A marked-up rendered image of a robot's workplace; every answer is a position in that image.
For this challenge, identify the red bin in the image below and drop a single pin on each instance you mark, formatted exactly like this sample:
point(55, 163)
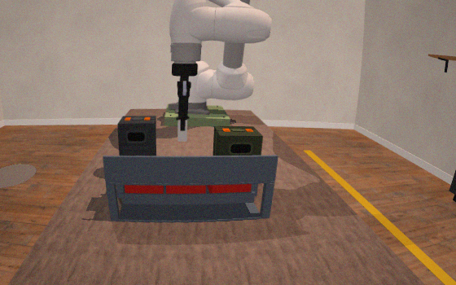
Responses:
point(185, 189)
point(144, 189)
point(229, 188)

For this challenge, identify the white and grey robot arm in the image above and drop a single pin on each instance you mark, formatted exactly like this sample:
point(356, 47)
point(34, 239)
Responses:
point(192, 22)

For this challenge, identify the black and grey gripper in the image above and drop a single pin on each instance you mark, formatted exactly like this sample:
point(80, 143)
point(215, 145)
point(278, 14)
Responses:
point(184, 71)

